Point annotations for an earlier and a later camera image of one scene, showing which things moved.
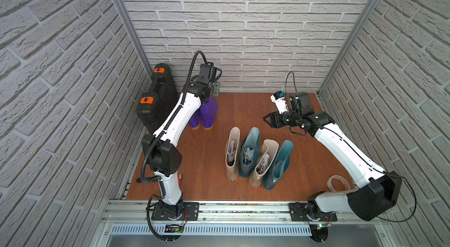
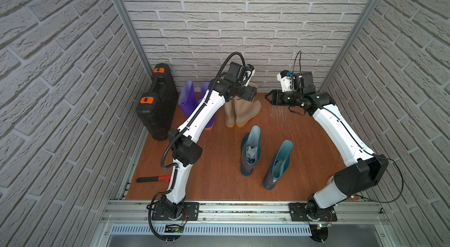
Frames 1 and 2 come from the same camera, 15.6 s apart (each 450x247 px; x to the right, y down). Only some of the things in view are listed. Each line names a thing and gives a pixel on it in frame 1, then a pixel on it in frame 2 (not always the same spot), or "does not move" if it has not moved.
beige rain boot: (232, 152) to (229, 113)
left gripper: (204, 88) to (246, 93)
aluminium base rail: (136, 212) does not move
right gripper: (274, 122) to (276, 98)
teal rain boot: (249, 152) does not move
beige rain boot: (268, 151) to (245, 110)
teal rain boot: (278, 165) does not move
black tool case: (153, 106) does not move
